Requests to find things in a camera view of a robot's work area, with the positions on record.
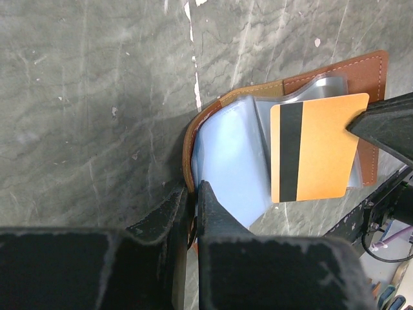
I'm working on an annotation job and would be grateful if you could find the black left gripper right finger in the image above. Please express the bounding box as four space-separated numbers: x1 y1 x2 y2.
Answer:
197 181 376 309

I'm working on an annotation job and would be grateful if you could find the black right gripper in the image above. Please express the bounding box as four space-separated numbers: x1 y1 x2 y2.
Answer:
325 93 413 247

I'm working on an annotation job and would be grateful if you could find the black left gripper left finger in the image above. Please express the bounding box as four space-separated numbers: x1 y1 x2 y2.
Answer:
1 184 188 309

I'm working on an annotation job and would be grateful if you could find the gold credit card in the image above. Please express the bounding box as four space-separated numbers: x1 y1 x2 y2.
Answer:
270 93 369 203

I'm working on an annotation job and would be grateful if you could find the brown leather card holder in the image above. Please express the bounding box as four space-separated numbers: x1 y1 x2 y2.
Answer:
183 50 388 228

